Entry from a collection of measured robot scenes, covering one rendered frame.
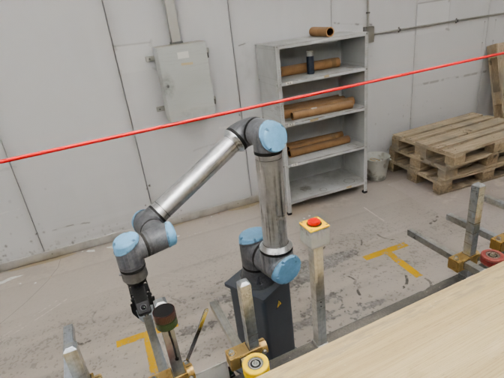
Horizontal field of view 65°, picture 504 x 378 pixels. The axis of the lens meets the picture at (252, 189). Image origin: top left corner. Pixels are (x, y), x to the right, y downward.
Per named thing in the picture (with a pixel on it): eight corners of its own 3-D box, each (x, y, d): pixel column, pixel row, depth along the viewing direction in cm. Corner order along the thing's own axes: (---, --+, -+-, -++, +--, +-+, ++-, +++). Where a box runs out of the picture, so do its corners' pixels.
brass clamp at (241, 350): (226, 360, 133) (223, 349, 131) (262, 344, 138) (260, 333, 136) (232, 373, 128) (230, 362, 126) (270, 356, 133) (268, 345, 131)
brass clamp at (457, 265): (445, 266, 168) (447, 256, 165) (469, 256, 172) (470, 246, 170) (458, 274, 162) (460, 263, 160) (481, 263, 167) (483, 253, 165)
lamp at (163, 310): (166, 364, 117) (151, 307, 108) (184, 356, 119) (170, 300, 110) (171, 379, 112) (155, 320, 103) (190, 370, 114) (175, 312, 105)
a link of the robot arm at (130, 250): (144, 237, 134) (115, 249, 129) (151, 266, 139) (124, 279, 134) (133, 226, 141) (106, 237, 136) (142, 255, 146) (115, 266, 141)
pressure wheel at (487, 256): (499, 274, 157) (504, 249, 152) (502, 286, 150) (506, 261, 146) (476, 270, 160) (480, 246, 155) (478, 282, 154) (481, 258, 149)
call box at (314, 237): (300, 242, 130) (298, 222, 127) (318, 235, 132) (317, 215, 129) (311, 253, 124) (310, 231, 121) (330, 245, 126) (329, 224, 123)
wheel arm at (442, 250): (406, 236, 190) (406, 229, 189) (412, 234, 192) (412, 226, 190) (490, 286, 154) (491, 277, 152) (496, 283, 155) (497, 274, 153)
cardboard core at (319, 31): (308, 27, 362) (325, 27, 336) (316, 26, 364) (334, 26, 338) (309, 36, 365) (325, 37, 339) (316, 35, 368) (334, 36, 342)
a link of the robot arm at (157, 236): (163, 214, 149) (132, 226, 143) (177, 225, 140) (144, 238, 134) (169, 235, 153) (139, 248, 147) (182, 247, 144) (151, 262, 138)
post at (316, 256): (311, 343, 148) (305, 241, 129) (322, 338, 149) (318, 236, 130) (318, 352, 144) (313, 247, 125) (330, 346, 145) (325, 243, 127)
